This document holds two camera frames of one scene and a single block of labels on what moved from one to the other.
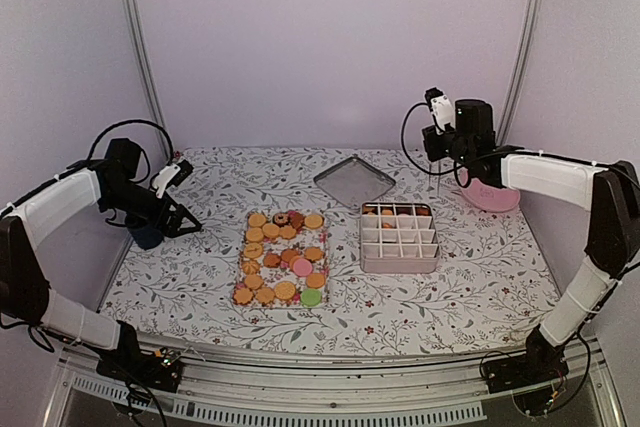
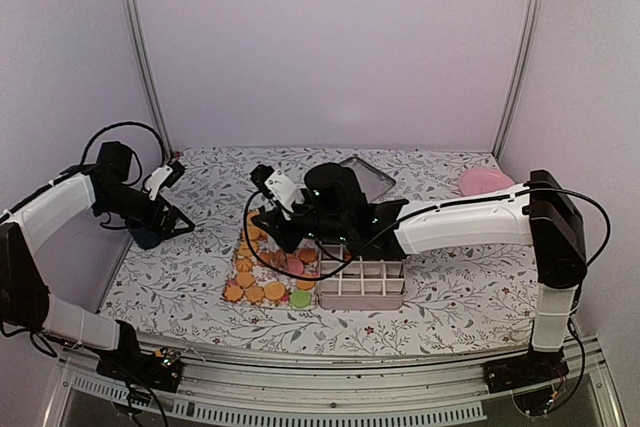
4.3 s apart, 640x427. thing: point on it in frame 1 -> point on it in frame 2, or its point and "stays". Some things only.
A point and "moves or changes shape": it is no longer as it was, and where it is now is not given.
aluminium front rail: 221,388 stays
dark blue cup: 146,237 stays
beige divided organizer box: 398,238 moves or changes shape
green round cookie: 311,298 -> 300,299
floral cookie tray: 284,261 stays
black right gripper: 433,151 -> 271,220
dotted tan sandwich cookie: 284,290 -> 274,291
